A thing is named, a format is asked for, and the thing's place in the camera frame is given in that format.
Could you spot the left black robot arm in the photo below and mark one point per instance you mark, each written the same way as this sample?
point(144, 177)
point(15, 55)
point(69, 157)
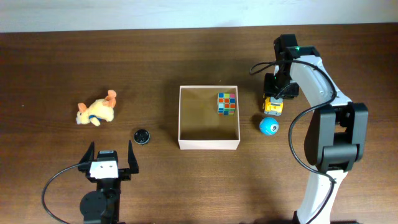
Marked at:
point(102, 205)

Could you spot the blue toy ball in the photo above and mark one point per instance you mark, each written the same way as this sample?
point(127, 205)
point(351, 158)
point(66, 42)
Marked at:
point(269, 126)

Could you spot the white open cardboard box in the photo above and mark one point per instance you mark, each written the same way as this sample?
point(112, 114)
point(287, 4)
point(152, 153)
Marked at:
point(199, 125)

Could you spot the multicolour puzzle cube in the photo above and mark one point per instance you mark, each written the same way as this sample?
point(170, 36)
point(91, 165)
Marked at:
point(226, 104)

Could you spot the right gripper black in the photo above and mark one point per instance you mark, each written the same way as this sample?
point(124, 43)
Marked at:
point(280, 91)

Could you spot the yellow grey toy truck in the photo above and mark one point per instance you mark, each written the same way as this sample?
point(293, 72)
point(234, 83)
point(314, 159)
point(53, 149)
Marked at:
point(272, 106)

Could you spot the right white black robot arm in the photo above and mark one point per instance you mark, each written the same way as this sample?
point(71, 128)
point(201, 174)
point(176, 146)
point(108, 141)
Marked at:
point(337, 130)

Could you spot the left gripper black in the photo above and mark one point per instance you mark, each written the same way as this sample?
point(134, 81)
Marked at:
point(125, 173)

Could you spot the black round puck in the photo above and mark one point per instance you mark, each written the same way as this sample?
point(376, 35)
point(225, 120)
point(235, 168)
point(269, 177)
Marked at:
point(141, 136)

